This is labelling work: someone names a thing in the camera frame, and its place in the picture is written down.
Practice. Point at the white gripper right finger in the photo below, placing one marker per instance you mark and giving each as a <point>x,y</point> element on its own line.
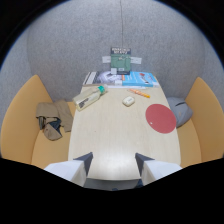
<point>155,170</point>

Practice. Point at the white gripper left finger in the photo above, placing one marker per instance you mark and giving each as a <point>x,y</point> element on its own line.
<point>71,169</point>

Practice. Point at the round red mat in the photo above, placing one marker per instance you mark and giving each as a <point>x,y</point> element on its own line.
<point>161,118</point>

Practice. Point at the tan jacket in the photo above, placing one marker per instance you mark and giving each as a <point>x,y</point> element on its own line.
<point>54,119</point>

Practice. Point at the orange bench seat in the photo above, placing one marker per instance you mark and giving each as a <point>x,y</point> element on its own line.
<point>31,128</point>
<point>201,125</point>

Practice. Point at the clear bottle with teal cap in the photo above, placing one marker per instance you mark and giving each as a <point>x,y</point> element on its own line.
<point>87,97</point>

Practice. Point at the small white oval case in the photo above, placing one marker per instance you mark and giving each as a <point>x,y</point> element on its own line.
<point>128,101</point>

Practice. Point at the orange pen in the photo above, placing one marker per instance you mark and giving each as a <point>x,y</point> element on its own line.
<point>139,93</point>

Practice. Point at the blue book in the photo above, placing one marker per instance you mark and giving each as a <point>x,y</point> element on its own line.
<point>139,79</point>

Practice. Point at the grey black magazine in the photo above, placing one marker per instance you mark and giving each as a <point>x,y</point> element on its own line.
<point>102,78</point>

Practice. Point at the green standing book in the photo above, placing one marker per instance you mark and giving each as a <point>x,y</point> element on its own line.
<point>120,60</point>

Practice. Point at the white wall socket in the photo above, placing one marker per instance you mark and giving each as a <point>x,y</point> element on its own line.
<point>106,59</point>
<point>136,60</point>

